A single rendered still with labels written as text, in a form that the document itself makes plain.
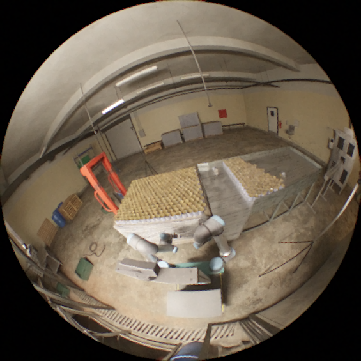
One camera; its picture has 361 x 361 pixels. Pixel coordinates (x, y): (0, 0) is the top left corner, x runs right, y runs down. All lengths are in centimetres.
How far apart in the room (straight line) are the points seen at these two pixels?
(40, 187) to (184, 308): 913
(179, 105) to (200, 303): 1035
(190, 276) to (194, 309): 101
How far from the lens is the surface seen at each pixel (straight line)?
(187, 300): 137
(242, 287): 222
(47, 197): 919
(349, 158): 518
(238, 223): 127
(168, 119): 992
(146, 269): 34
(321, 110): 697
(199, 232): 78
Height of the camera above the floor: 216
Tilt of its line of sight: 33 degrees down
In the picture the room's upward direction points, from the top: 18 degrees counter-clockwise
